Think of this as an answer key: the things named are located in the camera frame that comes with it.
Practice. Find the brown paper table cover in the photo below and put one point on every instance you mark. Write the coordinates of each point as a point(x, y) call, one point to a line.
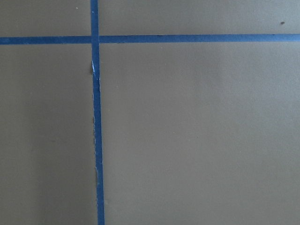
point(192, 133)

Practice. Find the blue tape strip lengthwise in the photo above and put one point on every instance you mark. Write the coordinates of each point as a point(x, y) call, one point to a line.
point(97, 109)

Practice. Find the blue tape strip crosswise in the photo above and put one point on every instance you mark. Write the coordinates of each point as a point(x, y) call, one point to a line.
point(150, 39)

